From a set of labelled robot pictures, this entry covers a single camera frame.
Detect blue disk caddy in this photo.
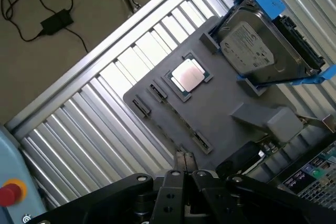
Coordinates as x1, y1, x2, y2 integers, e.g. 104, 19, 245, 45
230, 0, 336, 87

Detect grey parts rack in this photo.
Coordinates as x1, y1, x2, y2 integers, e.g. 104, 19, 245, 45
122, 15, 308, 168

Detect silver hard disk drive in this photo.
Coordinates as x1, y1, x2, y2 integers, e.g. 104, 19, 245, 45
218, 7, 327, 84

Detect blue-grey teach pendant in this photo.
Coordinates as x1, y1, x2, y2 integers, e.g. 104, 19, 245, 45
0, 123, 51, 224

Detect black graphics card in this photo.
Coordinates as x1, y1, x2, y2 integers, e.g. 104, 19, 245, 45
215, 115, 334, 180

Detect black power adapter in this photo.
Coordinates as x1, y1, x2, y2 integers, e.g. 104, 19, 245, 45
40, 8, 75, 36

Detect red emergency stop button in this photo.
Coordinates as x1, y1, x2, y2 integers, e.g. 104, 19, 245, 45
0, 184, 17, 207

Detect computer chassis rear panel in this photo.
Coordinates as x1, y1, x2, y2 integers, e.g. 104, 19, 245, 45
267, 134, 336, 209

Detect silver CPU chip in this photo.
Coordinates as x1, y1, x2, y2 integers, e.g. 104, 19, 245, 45
170, 60, 208, 92

